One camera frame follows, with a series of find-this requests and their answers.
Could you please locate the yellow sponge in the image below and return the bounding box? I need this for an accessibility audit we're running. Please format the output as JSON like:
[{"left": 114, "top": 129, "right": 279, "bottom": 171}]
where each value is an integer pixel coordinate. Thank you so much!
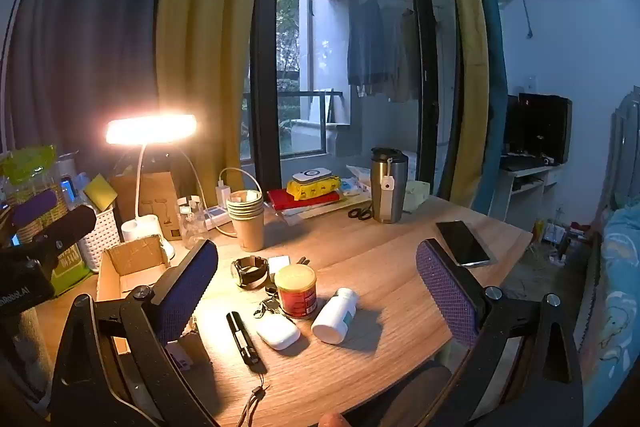
[{"left": 82, "top": 174, "right": 118, "bottom": 210}]

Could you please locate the printed teal blanket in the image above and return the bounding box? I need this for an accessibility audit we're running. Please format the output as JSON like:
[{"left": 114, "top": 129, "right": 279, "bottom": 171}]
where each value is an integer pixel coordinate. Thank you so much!
[{"left": 580, "top": 202, "right": 640, "bottom": 427}]

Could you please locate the white lamp cable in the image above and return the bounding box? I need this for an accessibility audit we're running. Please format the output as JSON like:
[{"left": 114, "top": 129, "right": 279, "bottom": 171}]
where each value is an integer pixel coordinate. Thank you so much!
[{"left": 177, "top": 149, "right": 238, "bottom": 238}]

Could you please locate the yellow wipes packet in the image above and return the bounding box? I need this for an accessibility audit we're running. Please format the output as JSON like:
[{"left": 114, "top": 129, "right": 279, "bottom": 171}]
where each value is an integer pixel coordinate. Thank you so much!
[{"left": 286, "top": 177, "right": 342, "bottom": 202}]

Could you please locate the black television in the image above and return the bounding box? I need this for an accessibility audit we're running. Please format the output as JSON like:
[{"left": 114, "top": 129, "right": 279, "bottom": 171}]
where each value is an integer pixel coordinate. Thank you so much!
[{"left": 506, "top": 93, "right": 573, "bottom": 165}]

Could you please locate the hanging blue shirt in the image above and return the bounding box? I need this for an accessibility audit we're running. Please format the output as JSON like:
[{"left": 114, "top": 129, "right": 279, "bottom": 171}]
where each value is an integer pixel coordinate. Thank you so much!
[{"left": 347, "top": 0, "right": 396, "bottom": 98}]

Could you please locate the teal curtain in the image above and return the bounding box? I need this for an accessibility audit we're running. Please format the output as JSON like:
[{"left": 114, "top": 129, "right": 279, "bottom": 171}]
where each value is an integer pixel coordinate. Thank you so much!
[{"left": 465, "top": 0, "right": 508, "bottom": 218}]

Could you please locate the stack of paper bowls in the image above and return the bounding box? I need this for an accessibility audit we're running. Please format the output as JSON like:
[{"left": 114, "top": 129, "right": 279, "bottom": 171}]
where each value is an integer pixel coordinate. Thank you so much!
[{"left": 226, "top": 189, "right": 265, "bottom": 253}]

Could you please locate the hanging grey garment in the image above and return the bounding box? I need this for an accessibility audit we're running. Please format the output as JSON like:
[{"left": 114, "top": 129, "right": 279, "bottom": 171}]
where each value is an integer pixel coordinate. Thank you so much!
[{"left": 385, "top": 6, "right": 422, "bottom": 104}]

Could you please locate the white desk lamp base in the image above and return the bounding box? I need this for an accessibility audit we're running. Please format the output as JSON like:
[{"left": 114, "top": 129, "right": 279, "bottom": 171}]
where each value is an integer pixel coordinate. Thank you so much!
[{"left": 106, "top": 114, "right": 197, "bottom": 260}]

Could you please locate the white television cabinet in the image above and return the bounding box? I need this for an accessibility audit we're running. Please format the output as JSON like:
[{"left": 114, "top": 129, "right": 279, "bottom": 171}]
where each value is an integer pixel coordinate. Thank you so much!
[{"left": 487, "top": 157, "right": 568, "bottom": 223}]

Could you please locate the white earbuds case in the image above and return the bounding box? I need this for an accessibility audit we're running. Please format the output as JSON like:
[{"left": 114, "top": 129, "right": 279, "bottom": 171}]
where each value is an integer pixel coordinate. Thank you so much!
[{"left": 256, "top": 314, "right": 301, "bottom": 350}]

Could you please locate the black flashlight with lanyard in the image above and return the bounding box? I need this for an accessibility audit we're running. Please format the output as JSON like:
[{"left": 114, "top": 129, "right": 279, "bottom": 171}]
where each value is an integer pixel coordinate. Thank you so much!
[{"left": 226, "top": 311, "right": 268, "bottom": 427}]

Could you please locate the steel travel tumbler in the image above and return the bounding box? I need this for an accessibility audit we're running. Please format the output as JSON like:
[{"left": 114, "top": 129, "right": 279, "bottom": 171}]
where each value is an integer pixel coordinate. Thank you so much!
[{"left": 370, "top": 147, "right": 409, "bottom": 224}]

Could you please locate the white power strip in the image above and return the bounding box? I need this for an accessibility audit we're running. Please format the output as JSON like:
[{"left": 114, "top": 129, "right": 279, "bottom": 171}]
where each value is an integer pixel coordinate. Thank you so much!
[{"left": 202, "top": 205, "right": 233, "bottom": 230}]

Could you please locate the black sliding door frame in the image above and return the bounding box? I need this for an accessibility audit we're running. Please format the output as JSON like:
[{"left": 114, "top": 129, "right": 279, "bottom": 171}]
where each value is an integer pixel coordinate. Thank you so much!
[{"left": 250, "top": 0, "right": 461, "bottom": 202}]

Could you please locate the blue grey curtain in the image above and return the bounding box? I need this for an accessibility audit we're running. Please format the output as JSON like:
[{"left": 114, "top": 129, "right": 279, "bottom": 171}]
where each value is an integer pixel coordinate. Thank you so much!
[{"left": 0, "top": 0, "right": 176, "bottom": 168}]

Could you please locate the bunch of keys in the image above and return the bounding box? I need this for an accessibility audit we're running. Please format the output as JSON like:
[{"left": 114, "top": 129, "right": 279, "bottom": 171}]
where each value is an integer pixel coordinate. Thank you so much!
[{"left": 254, "top": 284, "right": 288, "bottom": 319}]

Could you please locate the black smartphone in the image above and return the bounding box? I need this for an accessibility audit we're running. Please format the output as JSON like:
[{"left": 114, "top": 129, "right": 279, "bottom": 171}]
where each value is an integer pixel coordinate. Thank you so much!
[{"left": 435, "top": 220, "right": 493, "bottom": 268}]

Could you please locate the grey padded headboard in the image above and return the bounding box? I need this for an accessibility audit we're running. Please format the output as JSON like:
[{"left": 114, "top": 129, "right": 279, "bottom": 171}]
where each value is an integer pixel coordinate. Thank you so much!
[{"left": 607, "top": 92, "right": 640, "bottom": 212}]

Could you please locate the pale green tissue box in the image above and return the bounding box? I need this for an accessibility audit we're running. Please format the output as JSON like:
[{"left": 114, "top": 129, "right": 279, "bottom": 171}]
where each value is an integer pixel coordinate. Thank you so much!
[{"left": 402, "top": 180, "right": 432, "bottom": 214}]

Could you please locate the white power bank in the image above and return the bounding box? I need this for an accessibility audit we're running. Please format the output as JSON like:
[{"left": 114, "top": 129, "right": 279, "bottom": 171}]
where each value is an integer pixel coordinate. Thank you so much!
[{"left": 292, "top": 167, "right": 332, "bottom": 184}]

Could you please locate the white blue packet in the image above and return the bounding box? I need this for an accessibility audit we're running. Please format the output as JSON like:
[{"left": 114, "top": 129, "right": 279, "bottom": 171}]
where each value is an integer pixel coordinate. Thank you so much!
[{"left": 346, "top": 164, "right": 373, "bottom": 198}]

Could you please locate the white woven plastic basket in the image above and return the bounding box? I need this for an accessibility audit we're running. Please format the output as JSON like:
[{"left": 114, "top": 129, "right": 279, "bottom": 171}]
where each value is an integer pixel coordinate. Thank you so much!
[{"left": 82, "top": 207, "right": 123, "bottom": 273}]

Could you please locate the brown lamp packaging box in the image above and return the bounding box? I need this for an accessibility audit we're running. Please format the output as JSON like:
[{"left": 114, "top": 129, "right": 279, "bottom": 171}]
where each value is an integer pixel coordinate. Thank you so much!
[{"left": 110, "top": 171, "right": 183, "bottom": 242}]

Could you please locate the green packet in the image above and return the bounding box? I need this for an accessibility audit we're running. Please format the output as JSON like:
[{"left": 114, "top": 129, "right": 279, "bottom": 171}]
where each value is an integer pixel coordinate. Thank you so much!
[{"left": 50, "top": 227, "right": 93, "bottom": 298}]

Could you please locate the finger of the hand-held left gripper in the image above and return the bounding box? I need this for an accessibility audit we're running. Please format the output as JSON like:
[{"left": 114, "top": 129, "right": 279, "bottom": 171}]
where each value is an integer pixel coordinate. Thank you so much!
[
  {"left": 32, "top": 205, "right": 97, "bottom": 254},
  {"left": 10, "top": 189, "right": 58, "bottom": 228}
]

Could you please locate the brown strap wrist watch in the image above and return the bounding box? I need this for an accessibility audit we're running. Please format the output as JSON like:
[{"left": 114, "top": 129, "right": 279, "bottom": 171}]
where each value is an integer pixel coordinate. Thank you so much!
[{"left": 231, "top": 256, "right": 271, "bottom": 290}]

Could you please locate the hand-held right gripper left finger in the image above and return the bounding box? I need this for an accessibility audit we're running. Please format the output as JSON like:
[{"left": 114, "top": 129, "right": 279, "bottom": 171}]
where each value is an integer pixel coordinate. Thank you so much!
[{"left": 47, "top": 238, "right": 221, "bottom": 427}]

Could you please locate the green plastic bag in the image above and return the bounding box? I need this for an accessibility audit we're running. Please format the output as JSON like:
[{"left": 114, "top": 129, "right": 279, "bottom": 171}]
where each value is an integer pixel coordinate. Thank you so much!
[{"left": 0, "top": 146, "right": 58, "bottom": 185}]

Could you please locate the small white box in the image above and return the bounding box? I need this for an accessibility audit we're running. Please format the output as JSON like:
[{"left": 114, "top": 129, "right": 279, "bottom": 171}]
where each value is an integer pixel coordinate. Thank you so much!
[{"left": 268, "top": 255, "right": 292, "bottom": 285}]

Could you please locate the white charger cable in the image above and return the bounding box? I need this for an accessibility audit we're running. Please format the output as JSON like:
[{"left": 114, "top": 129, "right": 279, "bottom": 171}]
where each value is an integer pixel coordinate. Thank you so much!
[{"left": 218, "top": 167, "right": 261, "bottom": 192}]

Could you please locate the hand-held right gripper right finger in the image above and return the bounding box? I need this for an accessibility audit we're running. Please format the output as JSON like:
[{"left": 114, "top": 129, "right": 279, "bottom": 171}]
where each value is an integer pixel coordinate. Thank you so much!
[{"left": 415, "top": 238, "right": 586, "bottom": 427}]

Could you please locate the yellow curtain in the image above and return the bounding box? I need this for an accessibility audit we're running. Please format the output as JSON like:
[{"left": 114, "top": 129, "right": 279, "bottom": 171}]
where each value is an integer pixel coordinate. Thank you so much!
[
  {"left": 432, "top": 0, "right": 493, "bottom": 212},
  {"left": 156, "top": 0, "right": 271, "bottom": 208}
]

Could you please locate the white pill bottle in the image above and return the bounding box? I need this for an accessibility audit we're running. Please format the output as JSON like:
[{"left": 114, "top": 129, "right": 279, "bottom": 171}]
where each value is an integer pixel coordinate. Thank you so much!
[{"left": 311, "top": 288, "right": 359, "bottom": 345}]

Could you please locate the cardboard box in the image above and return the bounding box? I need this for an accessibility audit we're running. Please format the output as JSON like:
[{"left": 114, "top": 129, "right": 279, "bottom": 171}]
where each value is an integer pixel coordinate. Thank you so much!
[{"left": 96, "top": 234, "right": 213, "bottom": 370}]

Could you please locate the red can yellow lid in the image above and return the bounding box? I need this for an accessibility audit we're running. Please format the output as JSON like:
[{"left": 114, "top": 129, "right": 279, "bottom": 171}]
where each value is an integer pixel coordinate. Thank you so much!
[{"left": 274, "top": 264, "right": 319, "bottom": 319}]

